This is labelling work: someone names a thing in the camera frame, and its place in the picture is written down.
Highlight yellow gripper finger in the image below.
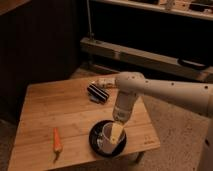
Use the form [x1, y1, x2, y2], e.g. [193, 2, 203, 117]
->
[110, 122, 123, 144]

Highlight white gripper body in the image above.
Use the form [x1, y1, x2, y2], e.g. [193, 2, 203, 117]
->
[113, 91, 138, 122]

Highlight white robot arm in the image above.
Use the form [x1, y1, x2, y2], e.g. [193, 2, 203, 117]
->
[113, 72, 213, 171]

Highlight black ceramic bowl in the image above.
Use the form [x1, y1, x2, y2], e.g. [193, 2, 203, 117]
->
[89, 120, 127, 158]

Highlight white small bottle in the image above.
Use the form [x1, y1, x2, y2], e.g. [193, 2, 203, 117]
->
[93, 78, 115, 89]

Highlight grey metal beam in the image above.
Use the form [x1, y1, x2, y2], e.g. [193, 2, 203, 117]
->
[80, 37, 213, 82]

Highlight orange carrot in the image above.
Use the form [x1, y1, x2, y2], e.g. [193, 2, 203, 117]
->
[53, 127, 63, 161]

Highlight wooden table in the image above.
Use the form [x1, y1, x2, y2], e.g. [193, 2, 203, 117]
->
[7, 73, 161, 171]

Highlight metal pole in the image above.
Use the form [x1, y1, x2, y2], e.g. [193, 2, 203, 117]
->
[86, 0, 94, 41]

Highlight wooden shelf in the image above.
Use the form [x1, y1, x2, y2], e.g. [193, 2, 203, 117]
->
[93, 0, 213, 21]

